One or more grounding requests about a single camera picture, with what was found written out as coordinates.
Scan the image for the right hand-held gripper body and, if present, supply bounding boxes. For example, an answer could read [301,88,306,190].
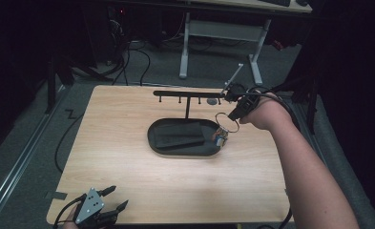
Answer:
[220,62,262,113]

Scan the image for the colourful key bunch with ring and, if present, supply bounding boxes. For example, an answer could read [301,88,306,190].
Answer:
[211,112,240,148]

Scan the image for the black floor cables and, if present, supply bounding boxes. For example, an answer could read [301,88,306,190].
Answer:
[96,18,152,87]

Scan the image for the black tape strip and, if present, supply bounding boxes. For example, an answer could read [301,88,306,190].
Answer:
[44,190,69,201]

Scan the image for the white-framed wooden desk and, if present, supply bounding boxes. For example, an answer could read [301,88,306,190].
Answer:
[178,0,314,87]

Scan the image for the dark computer tower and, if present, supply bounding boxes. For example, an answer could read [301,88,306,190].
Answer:
[88,4,130,66]

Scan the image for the left hand-held gripper cable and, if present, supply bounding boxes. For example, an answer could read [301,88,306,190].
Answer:
[52,194,88,229]

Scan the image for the black key holder tray stand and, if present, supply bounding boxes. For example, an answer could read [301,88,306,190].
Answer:
[147,90,226,157]

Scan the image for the dark metal stand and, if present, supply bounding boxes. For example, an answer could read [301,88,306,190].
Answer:
[267,71,321,135]
[44,47,76,115]

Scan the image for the person's left hand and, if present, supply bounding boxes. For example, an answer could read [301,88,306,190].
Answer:
[61,204,82,229]

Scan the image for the thin black floor cable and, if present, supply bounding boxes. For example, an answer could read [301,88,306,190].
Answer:
[53,109,85,175]

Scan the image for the black wallet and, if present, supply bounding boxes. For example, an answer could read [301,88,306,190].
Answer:
[152,121,206,151]

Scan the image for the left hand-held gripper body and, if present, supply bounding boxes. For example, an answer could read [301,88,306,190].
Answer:
[73,187,120,229]

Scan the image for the person's right hand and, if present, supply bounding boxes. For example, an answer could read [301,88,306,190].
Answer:
[239,93,293,132]

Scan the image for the black keyboard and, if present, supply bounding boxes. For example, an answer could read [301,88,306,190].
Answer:
[259,0,292,8]

